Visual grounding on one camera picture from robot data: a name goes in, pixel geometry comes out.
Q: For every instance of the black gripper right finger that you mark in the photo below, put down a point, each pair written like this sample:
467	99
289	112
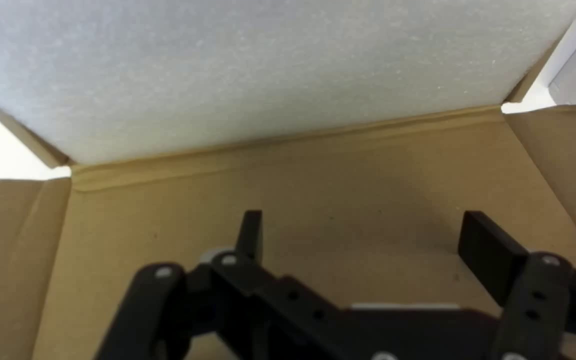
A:
535	292

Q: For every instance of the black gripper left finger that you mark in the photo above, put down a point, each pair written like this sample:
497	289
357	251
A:
235	306

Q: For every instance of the brown cardboard box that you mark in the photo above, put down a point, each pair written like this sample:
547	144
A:
369	193

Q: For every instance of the white foam sheet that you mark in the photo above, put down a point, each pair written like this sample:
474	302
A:
268	66

